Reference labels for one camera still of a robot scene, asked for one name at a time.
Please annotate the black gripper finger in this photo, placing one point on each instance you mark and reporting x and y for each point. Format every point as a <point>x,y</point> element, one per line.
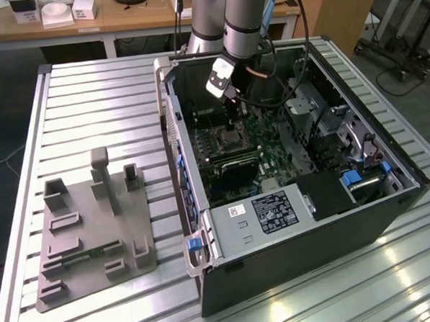
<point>233,115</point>

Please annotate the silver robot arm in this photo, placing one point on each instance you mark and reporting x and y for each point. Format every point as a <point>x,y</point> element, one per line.
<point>242,22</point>

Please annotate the CPU socket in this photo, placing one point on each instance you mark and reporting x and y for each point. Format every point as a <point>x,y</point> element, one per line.
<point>236,147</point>

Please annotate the green RAM stick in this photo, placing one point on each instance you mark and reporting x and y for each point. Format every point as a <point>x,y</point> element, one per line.
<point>84,255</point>
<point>233,156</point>

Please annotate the green motherboard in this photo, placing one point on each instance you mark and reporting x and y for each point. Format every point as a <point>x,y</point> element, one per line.
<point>272,154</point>

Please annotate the graphics card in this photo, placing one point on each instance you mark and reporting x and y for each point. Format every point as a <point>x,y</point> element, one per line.
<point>237,172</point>

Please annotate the metal drive cage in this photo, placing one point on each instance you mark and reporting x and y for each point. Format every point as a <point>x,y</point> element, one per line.
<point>298,106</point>

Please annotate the blue card latch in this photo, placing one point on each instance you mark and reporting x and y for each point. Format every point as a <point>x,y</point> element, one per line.
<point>180,159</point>

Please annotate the silver heat sink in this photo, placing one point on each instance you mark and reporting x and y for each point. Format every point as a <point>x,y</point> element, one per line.
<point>272,183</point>

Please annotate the white power supply sticker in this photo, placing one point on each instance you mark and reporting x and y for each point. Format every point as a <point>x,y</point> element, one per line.
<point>237,210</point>

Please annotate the black power supply label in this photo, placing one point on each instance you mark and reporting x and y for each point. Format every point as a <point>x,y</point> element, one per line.
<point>275,212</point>

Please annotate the wooden cabinet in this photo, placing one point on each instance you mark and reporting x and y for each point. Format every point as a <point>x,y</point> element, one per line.
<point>337,14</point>

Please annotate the silver power supply unit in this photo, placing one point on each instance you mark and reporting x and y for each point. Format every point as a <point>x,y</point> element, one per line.
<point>237,235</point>

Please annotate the black plastic shroud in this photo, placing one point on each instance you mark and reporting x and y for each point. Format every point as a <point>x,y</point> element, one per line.
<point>325,195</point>

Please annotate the wooden desk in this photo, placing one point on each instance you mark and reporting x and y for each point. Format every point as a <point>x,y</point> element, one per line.
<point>139,17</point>

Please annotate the blue drive latch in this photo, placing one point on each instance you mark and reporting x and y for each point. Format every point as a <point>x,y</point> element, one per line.
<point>350,178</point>

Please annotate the small blue tab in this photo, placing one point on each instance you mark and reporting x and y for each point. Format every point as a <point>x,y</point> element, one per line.
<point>385,167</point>

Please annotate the black open PC case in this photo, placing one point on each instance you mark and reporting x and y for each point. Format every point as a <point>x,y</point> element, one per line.
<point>296,268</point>

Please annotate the metal equipment stand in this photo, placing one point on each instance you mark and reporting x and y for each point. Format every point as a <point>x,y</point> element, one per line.
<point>411,55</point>

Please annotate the white printed box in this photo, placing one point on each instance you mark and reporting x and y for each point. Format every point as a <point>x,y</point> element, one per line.
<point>84,11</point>

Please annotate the grey parts rack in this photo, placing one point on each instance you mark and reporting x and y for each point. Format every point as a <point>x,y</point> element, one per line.
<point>92,225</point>

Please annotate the white round holder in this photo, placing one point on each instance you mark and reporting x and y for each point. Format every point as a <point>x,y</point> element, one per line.
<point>58,19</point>

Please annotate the white box with black top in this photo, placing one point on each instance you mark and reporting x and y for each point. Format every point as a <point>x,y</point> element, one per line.
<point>25,16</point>

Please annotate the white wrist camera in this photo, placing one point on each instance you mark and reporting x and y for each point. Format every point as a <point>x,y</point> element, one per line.
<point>219,78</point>

